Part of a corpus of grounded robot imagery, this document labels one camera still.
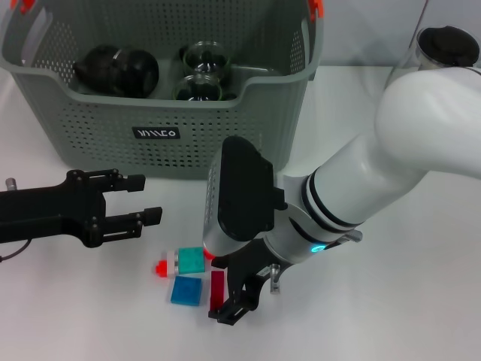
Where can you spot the black clay teapot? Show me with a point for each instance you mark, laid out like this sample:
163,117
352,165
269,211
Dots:
94,69

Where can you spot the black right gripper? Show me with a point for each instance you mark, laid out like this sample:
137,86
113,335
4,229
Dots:
248,270

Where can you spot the teal square brick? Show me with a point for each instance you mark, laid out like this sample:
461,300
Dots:
191,260

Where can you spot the thin white pole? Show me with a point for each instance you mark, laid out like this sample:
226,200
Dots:
421,19

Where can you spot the grey perforated storage bin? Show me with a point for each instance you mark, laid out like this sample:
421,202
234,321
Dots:
150,143

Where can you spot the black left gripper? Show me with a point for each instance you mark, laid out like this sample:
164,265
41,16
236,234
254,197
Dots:
49,210

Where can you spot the small white brick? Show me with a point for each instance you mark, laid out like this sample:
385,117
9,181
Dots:
172,263

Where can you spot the blue flat square plate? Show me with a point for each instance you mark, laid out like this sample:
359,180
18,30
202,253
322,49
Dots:
185,291

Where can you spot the dark red curved brick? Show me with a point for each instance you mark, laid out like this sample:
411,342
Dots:
218,286

